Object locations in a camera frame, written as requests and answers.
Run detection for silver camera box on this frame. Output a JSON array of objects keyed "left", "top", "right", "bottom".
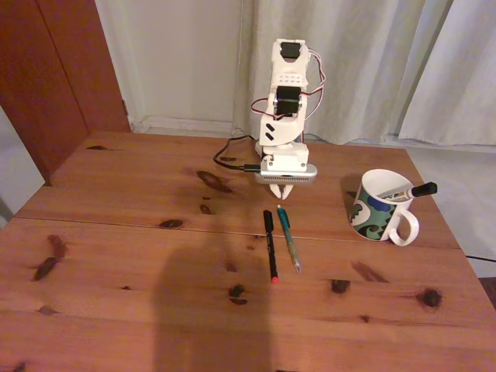
[{"left": 253, "top": 164, "right": 319, "bottom": 186}]

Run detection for red white servo wires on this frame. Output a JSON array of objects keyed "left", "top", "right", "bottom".
[{"left": 250, "top": 48, "right": 326, "bottom": 143}]

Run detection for black camera cable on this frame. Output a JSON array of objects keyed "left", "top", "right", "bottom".
[{"left": 213, "top": 135, "right": 260, "bottom": 174}]

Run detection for brown wooden door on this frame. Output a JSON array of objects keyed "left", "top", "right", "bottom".
[{"left": 0, "top": 0, "right": 131, "bottom": 187}]

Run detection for white marker with black cap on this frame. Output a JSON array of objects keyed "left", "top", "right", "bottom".
[{"left": 377, "top": 181, "right": 439, "bottom": 202}]

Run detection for white mug with green pattern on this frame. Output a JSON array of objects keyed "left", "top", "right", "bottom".
[{"left": 348, "top": 168, "right": 421, "bottom": 248}]

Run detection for teal transparent pen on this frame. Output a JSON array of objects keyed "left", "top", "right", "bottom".
[{"left": 276, "top": 204, "right": 303, "bottom": 274}]

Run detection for black pen with red end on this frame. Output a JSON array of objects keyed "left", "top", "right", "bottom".
[{"left": 262, "top": 209, "right": 281, "bottom": 285}]

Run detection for cream white curtain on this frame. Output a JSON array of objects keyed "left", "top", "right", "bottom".
[
  {"left": 234, "top": 0, "right": 453, "bottom": 145},
  {"left": 397, "top": 0, "right": 496, "bottom": 146}
]

